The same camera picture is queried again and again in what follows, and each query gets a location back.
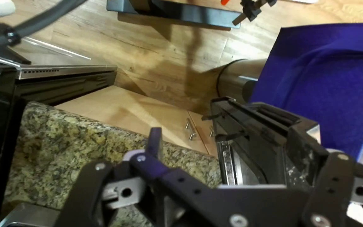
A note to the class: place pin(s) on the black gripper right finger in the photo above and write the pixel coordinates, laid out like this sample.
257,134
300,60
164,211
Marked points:
337,190

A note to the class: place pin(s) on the stainless steel microwave body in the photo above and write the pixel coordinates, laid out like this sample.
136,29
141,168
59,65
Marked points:
30,215

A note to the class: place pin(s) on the black stand base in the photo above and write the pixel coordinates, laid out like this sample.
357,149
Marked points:
177,13

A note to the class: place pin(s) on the purple insulated cooler bag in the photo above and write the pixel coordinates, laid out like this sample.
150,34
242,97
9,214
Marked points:
328,84

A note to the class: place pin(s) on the black clamp knob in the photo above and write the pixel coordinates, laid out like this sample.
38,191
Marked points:
252,9

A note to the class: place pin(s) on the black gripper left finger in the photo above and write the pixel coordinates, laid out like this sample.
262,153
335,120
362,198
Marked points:
93,193

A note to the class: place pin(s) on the microwave door with dark glass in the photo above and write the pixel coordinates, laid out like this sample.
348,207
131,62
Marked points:
270,139

